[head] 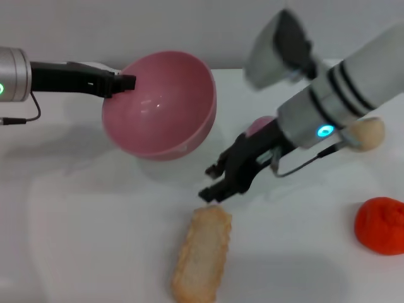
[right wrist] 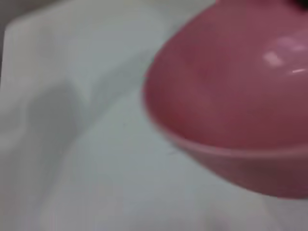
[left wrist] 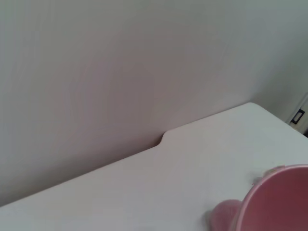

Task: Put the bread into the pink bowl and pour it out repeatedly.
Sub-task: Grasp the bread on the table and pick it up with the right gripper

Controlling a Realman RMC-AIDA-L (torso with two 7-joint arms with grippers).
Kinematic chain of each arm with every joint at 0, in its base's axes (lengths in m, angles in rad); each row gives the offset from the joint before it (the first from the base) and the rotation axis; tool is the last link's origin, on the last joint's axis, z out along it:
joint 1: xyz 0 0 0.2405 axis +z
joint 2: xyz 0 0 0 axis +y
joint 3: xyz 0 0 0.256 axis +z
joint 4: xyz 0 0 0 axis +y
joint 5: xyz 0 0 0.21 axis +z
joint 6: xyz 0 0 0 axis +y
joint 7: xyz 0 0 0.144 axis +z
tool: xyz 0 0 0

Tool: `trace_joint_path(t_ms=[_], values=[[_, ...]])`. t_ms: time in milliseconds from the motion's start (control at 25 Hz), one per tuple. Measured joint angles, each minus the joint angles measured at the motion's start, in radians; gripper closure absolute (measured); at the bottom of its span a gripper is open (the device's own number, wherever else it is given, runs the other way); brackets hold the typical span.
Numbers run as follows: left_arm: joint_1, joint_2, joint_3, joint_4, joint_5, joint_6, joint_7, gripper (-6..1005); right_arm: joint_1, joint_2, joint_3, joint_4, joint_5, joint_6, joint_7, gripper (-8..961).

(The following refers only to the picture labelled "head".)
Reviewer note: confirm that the red orange bun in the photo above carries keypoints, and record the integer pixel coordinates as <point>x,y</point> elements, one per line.
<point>380,225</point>

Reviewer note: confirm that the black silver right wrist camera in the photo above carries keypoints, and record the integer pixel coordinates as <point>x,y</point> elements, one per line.
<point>277,53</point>

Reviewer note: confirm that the pink round bun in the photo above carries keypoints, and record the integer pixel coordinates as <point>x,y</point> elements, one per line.
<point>259,124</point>

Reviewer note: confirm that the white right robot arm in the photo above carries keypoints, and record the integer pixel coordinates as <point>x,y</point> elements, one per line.
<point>347,94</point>

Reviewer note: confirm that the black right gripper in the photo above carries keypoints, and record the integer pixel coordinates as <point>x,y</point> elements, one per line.
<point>252,158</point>

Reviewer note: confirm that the beige round bun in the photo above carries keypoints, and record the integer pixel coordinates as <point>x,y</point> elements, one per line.
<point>369,134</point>

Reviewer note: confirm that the orange striped bread roll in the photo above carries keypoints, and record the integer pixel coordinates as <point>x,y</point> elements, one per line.
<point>203,255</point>

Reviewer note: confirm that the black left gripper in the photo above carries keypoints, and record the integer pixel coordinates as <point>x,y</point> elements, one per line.
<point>69,79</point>

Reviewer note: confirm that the pink plastic bowl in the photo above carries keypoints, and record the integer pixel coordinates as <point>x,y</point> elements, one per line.
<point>164,110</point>

